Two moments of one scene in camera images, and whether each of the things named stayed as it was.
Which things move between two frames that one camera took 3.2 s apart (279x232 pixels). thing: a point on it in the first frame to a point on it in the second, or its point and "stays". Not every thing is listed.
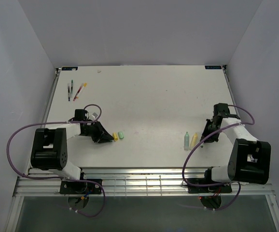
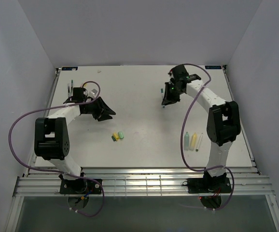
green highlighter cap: [121, 135] stays
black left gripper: [102, 135] to [103, 110]
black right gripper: [205, 133] to [169, 98]
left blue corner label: [69, 68] stays
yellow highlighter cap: [115, 137] stays
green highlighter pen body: [186, 141] stays
